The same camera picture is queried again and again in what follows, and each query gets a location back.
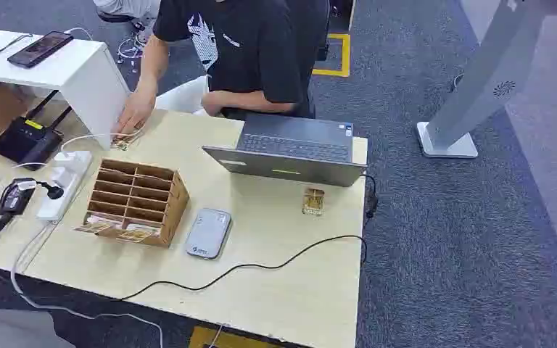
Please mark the cards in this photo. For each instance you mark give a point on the cards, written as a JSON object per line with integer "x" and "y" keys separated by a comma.
{"x": 125, "y": 141}

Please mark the person's right hand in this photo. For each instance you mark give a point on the person's right hand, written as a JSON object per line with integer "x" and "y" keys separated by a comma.
{"x": 134, "y": 113}

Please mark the white side table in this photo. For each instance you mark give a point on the white side table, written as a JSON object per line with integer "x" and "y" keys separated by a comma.
{"x": 74, "y": 72}

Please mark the black smartphone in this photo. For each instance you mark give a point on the black smartphone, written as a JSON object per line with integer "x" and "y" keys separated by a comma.
{"x": 40, "y": 49}

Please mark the person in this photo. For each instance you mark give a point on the person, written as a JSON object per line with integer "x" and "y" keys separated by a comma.
{"x": 249, "y": 53}

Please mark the black router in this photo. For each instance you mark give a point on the black router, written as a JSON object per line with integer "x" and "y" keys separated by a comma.
{"x": 26, "y": 139}

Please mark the wooden card box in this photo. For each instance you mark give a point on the wooden card box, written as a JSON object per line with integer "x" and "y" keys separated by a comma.
{"x": 137, "y": 201}

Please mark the black power adapter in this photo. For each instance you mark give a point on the black power adapter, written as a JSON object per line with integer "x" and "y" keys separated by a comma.
{"x": 15, "y": 198}

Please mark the grey laptop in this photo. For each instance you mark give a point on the grey laptop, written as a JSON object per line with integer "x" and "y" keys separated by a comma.
{"x": 297, "y": 151}

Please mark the white power strip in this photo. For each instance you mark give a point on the white power strip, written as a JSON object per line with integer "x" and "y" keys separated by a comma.
{"x": 65, "y": 182}

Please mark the card in box slot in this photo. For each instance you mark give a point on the card in box slot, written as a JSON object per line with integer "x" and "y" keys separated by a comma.
{"x": 97, "y": 225}
{"x": 137, "y": 234}

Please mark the white floor stand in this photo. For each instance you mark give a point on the white floor stand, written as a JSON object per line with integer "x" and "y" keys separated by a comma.
{"x": 480, "y": 81}

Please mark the black plug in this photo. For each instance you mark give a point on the black plug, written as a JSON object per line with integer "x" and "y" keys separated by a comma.
{"x": 52, "y": 191}

